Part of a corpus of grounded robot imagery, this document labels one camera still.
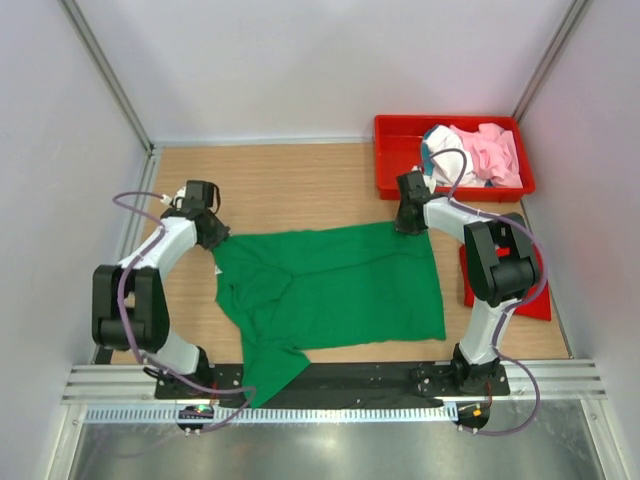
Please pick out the red plastic bin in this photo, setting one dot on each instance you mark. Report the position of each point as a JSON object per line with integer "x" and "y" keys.
{"x": 397, "y": 150}

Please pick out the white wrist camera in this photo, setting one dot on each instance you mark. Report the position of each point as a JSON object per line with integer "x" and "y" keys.
{"x": 176, "y": 200}
{"x": 420, "y": 170}

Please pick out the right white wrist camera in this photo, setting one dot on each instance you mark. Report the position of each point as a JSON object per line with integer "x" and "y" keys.
{"x": 420, "y": 170}

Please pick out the green t shirt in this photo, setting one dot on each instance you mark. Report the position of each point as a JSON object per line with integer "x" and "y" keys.
{"x": 296, "y": 291}

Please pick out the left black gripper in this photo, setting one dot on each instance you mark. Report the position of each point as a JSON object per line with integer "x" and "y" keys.
{"x": 219, "y": 236}

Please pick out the white t shirt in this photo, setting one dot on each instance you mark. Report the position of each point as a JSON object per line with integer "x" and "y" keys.
{"x": 441, "y": 139}

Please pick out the folded red t shirt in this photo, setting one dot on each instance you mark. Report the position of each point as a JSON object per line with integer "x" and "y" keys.
{"x": 540, "y": 308}

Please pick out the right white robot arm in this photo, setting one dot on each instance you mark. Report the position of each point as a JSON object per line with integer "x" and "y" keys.
{"x": 502, "y": 268}

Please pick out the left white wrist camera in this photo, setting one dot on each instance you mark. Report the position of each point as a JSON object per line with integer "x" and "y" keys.
{"x": 176, "y": 200}

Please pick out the pink t shirt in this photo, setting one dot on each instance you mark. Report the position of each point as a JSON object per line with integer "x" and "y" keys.
{"x": 493, "y": 153}

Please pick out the left aluminium frame post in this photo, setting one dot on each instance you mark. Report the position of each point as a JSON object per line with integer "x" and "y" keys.
{"x": 91, "y": 43}

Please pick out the front aluminium rail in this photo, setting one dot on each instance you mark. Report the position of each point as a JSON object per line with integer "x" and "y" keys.
{"x": 575, "y": 379}

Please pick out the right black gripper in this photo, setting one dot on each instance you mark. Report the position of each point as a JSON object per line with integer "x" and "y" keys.
{"x": 404, "y": 228}

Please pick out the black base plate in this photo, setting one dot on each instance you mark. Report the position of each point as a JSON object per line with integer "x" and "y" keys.
{"x": 343, "y": 385}

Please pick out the right aluminium frame post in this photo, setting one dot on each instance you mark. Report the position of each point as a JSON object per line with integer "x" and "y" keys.
{"x": 568, "y": 25}

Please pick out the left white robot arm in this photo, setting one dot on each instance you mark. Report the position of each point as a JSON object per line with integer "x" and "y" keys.
{"x": 129, "y": 306}

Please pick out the aluminium frame post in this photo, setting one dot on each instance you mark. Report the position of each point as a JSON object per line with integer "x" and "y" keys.
{"x": 91, "y": 43}
{"x": 568, "y": 25}

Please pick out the slotted cable duct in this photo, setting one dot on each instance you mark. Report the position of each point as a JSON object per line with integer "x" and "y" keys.
{"x": 200, "y": 413}

